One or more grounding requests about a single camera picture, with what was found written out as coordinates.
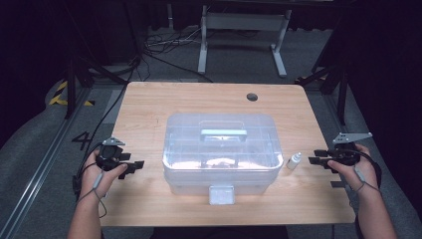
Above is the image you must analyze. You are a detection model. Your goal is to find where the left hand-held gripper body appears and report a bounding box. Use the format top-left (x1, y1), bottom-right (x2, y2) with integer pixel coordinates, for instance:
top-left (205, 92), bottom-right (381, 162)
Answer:
top-left (96, 136), bottom-right (126, 172)

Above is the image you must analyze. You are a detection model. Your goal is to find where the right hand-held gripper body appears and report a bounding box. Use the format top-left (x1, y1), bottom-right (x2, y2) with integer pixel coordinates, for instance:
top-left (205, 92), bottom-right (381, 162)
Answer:
top-left (327, 132), bottom-right (373, 167)

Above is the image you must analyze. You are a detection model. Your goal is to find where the small white bottle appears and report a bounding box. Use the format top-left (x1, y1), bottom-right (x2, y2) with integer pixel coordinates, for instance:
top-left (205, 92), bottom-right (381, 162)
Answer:
top-left (286, 151), bottom-right (303, 171)

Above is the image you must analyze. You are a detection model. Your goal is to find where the clear plastic storage box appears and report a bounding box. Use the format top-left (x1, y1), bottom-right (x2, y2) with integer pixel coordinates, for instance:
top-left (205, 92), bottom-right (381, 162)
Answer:
top-left (161, 113), bottom-right (285, 206)

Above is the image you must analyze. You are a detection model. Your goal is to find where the person's right hand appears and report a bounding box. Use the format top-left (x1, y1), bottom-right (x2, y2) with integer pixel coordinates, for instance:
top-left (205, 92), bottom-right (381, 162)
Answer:
top-left (326, 142), bottom-right (379, 193)

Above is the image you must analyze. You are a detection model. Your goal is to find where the person's left hand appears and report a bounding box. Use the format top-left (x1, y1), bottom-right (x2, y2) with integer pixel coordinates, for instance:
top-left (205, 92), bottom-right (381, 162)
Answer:
top-left (80, 147), bottom-right (128, 200)

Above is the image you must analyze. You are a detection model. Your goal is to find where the black metal stand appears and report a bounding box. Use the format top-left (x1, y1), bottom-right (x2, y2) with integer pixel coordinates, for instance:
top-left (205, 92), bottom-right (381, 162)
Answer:
top-left (295, 19), bottom-right (349, 126)
top-left (64, 6), bottom-right (128, 120)

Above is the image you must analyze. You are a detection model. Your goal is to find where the yellow black floor tape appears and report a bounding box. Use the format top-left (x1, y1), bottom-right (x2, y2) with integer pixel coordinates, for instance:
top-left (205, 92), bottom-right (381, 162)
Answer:
top-left (49, 81), bottom-right (96, 108)

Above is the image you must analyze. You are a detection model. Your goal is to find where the person's dark clothing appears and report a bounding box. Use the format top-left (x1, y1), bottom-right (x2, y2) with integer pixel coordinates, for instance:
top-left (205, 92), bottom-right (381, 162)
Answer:
top-left (148, 225), bottom-right (290, 239)

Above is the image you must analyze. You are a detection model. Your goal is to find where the grey right wrist strap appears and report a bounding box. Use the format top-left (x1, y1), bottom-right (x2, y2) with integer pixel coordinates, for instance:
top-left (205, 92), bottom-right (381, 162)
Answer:
top-left (344, 164), bottom-right (381, 194)

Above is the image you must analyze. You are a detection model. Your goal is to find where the grey wrist strap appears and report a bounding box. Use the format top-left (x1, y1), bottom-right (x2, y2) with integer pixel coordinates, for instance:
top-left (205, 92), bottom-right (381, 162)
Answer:
top-left (344, 164), bottom-right (381, 194)
top-left (77, 170), bottom-right (107, 219)

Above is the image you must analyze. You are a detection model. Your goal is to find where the grey left wrist strap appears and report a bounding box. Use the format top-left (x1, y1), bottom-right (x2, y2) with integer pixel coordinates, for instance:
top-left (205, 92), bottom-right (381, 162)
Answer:
top-left (77, 170), bottom-right (107, 219)

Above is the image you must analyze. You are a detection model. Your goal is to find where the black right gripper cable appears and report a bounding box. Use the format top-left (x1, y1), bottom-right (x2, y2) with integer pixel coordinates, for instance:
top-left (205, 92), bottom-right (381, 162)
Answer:
top-left (344, 147), bottom-right (382, 239)

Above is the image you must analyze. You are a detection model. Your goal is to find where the aluminium floor rail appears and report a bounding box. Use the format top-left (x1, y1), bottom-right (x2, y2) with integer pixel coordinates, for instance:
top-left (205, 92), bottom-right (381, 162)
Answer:
top-left (322, 94), bottom-right (359, 150)
top-left (0, 88), bottom-right (93, 239)

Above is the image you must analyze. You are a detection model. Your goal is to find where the long black floor cable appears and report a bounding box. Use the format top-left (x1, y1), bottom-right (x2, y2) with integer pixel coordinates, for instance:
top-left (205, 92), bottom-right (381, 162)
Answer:
top-left (77, 58), bottom-right (142, 173)

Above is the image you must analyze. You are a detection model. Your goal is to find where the bundle of floor cables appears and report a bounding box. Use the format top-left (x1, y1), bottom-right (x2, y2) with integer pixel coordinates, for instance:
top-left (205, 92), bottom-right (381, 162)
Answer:
top-left (143, 26), bottom-right (260, 56)

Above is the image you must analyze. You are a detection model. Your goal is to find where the grey metal desk frame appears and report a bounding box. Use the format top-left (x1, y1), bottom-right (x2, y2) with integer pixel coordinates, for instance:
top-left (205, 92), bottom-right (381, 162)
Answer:
top-left (197, 4), bottom-right (293, 78)

